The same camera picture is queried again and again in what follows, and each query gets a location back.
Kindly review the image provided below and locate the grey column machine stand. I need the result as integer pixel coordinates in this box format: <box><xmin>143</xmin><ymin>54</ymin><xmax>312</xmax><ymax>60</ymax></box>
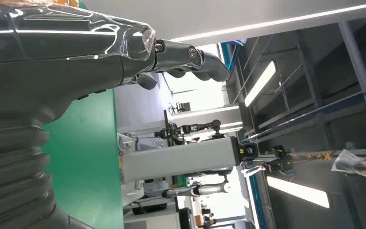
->
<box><xmin>117</xmin><ymin>133</ymin><xmax>260</xmax><ymax>191</ymax></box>

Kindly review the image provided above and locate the white cabinet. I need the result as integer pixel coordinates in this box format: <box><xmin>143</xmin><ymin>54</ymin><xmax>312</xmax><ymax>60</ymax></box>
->
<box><xmin>123</xmin><ymin>202</ymin><xmax>183</xmax><ymax>229</ymax></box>

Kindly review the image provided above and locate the long ceiling light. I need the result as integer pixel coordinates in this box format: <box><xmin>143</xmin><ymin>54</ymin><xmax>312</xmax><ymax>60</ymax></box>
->
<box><xmin>266</xmin><ymin>176</ymin><xmax>331</xmax><ymax>209</ymax></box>
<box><xmin>244</xmin><ymin>61</ymin><xmax>277</xmax><ymax>108</ymax></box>

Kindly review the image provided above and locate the person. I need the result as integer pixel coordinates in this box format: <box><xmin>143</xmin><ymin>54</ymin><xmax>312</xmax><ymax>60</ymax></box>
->
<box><xmin>202</xmin><ymin>212</ymin><xmax>217</xmax><ymax>229</ymax></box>

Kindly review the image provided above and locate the clear plastic bag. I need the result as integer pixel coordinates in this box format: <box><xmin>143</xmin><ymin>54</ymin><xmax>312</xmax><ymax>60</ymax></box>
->
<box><xmin>331</xmin><ymin>148</ymin><xmax>366</xmax><ymax>181</ymax></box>

